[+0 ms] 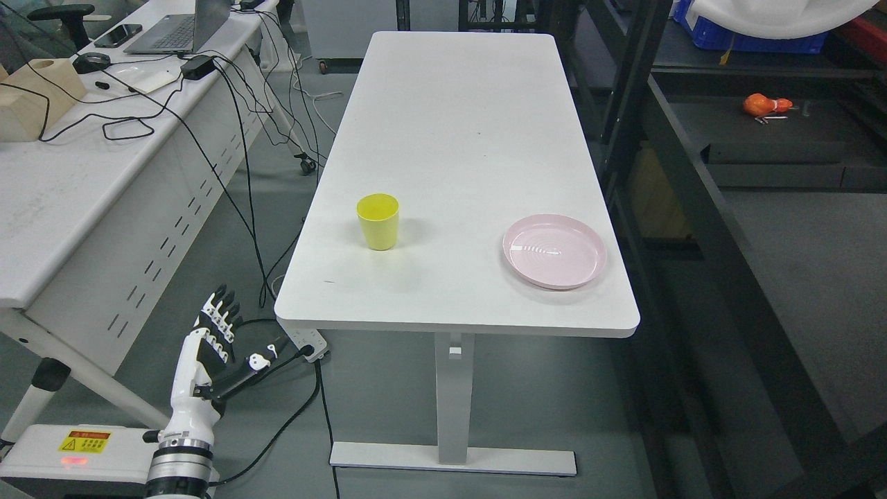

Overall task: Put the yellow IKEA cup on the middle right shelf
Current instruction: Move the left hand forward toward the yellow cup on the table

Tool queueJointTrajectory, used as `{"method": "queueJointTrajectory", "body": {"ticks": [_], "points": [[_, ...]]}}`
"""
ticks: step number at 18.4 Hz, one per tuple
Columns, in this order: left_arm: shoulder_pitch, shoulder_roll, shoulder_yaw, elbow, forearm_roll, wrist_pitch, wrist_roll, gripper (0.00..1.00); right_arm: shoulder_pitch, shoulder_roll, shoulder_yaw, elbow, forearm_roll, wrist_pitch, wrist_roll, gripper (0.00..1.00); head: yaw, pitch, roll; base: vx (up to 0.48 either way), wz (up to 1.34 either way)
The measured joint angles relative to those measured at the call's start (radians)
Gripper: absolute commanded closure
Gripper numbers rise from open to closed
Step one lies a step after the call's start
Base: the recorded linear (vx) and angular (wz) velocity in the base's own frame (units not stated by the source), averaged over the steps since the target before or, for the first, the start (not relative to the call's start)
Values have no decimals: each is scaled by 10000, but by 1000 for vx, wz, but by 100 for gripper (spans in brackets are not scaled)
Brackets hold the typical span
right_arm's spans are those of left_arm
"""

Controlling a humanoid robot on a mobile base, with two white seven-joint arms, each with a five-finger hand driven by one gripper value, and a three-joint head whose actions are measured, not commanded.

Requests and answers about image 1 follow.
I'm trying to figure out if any orange toy on shelf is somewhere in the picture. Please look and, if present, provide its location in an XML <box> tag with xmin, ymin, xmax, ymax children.
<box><xmin>742</xmin><ymin>94</ymin><xmax>794</xmax><ymax>117</ymax></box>

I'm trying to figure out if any white standing desk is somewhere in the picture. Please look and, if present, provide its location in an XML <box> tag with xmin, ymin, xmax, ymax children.
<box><xmin>274</xmin><ymin>31</ymin><xmax>640</xmax><ymax>476</ymax></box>

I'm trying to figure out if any pink plastic plate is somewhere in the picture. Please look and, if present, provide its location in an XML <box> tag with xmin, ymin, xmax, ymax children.
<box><xmin>502</xmin><ymin>214</ymin><xmax>608</xmax><ymax>290</ymax></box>

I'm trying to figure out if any black metal shelf rack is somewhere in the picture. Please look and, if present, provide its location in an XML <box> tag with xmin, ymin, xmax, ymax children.
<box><xmin>552</xmin><ymin>1</ymin><xmax>885</xmax><ymax>498</ymax></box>

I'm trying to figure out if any white power strip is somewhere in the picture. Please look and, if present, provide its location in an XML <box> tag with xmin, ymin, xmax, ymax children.
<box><xmin>286</xmin><ymin>329</ymin><xmax>329</xmax><ymax>363</ymax></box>

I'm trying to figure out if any white flat device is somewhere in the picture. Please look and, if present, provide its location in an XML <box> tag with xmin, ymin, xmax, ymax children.
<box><xmin>98</xmin><ymin>64</ymin><xmax>178</xmax><ymax>95</ymax></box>

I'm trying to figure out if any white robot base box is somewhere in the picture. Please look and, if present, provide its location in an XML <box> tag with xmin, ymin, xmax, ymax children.
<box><xmin>2</xmin><ymin>424</ymin><xmax>159</xmax><ymax>498</ymax></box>

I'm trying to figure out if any blue plastic crate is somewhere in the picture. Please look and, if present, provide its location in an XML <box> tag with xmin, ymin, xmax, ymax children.
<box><xmin>674</xmin><ymin>1</ymin><xmax>829</xmax><ymax>55</ymax></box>

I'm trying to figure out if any wooden block holder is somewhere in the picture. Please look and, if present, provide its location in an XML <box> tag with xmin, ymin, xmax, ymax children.
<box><xmin>1</xmin><ymin>59</ymin><xmax>87</xmax><ymax>142</ymax></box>

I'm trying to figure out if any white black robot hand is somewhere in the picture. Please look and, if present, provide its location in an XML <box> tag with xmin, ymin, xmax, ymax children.
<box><xmin>142</xmin><ymin>284</ymin><xmax>291</xmax><ymax>448</ymax></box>

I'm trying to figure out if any grey laptop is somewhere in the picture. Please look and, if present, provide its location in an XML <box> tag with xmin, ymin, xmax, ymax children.
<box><xmin>124</xmin><ymin>0</ymin><xmax>231</xmax><ymax>55</ymax></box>

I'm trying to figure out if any black smartphone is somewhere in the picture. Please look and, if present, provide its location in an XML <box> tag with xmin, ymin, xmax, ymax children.
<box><xmin>93</xmin><ymin>24</ymin><xmax>143</xmax><ymax>48</ymax></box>

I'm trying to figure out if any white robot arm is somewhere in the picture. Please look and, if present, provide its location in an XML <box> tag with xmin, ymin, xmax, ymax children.
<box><xmin>143</xmin><ymin>438</ymin><xmax>213</xmax><ymax>498</ymax></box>

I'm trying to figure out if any yellow plastic cup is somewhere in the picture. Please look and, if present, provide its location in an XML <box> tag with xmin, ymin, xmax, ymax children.
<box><xmin>357</xmin><ymin>193</ymin><xmax>400</xmax><ymax>252</ymax></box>

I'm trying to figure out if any black office chair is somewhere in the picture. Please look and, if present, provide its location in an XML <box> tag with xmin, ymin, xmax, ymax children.
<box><xmin>26</xmin><ymin>3</ymin><xmax>95</xmax><ymax>49</ymax></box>

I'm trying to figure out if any black power adapter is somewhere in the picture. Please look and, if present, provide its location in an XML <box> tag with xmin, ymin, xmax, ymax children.
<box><xmin>180</xmin><ymin>54</ymin><xmax>216</xmax><ymax>81</ymax></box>

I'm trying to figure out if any white side desk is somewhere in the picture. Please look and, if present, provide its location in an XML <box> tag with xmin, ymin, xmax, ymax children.
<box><xmin>2</xmin><ymin>1</ymin><xmax>276</xmax><ymax>429</ymax></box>

